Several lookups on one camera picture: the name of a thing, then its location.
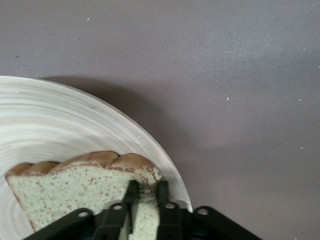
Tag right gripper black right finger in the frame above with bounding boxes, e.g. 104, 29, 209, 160
156, 179, 263, 240

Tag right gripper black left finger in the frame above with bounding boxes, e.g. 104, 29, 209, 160
23, 179, 141, 240

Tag white bread slice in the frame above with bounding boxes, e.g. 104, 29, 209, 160
4, 150, 163, 240

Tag round wooden plate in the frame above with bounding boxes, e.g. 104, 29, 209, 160
0, 75, 193, 240

